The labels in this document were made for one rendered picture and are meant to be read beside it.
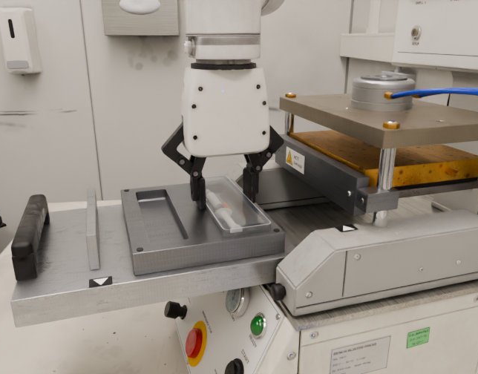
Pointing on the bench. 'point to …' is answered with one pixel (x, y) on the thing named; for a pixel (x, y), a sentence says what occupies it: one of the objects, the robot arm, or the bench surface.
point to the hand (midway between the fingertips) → (225, 190)
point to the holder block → (185, 231)
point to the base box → (390, 342)
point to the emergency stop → (194, 343)
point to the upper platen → (402, 163)
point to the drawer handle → (29, 237)
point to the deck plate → (291, 214)
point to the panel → (228, 331)
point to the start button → (233, 368)
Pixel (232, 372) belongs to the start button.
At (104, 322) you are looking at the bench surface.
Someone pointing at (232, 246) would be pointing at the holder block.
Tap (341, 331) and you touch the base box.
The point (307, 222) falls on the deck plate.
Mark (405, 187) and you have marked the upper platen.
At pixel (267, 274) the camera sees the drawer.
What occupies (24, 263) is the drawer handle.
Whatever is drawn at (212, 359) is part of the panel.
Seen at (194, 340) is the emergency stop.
